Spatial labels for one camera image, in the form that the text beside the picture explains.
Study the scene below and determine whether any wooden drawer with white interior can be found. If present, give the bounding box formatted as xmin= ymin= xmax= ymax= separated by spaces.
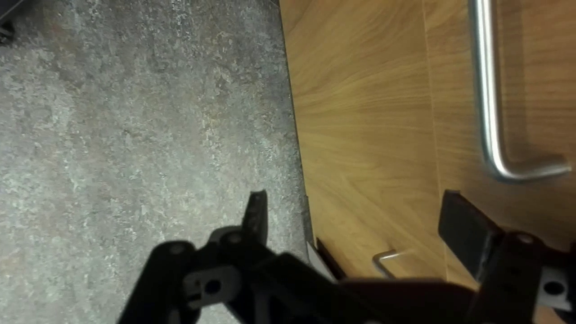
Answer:
xmin=421 ymin=0 xmax=576 ymax=291

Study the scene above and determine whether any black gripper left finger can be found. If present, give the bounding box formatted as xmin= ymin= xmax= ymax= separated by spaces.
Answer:
xmin=115 ymin=188 xmax=339 ymax=324

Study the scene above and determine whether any silver drawer handle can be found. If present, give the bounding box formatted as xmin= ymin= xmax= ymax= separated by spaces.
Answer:
xmin=466 ymin=0 xmax=573 ymax=183

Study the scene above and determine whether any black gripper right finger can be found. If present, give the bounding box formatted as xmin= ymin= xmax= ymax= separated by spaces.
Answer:
xmin=438 ymin=188 xmax=576 ymax=324

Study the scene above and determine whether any wooden lower cabinet front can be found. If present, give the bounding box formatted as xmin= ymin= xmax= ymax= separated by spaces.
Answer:
xmin=277 ymin=0 xmax=448 ymax=284

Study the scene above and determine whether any silver lower cabinet handle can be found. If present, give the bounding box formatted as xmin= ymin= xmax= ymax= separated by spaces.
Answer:
xmin=371 ymin=248 xmax=418 ymax=280

